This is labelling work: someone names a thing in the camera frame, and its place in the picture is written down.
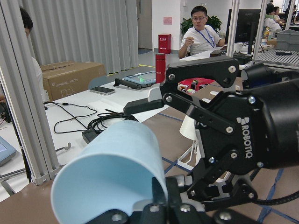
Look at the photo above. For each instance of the man in white shirt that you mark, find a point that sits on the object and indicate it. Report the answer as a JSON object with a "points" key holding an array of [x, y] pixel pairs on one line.
{"points": [[201, 37]]}

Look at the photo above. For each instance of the red thermos bottle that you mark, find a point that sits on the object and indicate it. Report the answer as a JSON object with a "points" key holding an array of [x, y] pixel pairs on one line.
{"points": [[160, 67]]}

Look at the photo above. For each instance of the red parts tray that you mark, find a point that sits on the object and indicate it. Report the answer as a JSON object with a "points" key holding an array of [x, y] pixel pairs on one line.
{"points": [[192, 85]]}

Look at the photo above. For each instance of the white wire cup rack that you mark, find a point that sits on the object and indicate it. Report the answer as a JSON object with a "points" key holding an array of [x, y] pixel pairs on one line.
{"points": [[186, 157]]}

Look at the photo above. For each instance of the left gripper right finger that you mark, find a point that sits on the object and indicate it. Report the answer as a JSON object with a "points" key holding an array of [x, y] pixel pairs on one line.
{"points": [[172, 209]]}

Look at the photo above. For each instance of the light blue cup back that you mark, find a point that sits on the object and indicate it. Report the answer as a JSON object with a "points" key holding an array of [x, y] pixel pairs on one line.
{"points": [[114, 171]]}

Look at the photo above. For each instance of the white plastic cup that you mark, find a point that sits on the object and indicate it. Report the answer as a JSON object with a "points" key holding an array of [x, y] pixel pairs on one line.
{"points": [[187, 128]]}

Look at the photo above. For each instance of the blue teach pendant tablet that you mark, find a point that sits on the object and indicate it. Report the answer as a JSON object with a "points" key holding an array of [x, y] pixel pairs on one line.
{"points": [[7, 152]]}

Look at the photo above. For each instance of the black power adapter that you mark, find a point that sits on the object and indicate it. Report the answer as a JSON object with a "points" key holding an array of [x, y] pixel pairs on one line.
{"points": [[89, 135]]}

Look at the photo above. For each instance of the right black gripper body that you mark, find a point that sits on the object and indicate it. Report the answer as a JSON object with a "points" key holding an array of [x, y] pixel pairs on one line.
{"points": [[258, 128]]}

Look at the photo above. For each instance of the black smartphone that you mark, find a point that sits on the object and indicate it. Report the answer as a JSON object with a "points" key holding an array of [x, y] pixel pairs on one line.
{"points": [[102, 90]]}

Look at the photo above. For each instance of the cardboard box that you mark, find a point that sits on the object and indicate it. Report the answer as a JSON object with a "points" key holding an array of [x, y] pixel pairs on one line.
{"points": [[66, 78]]}

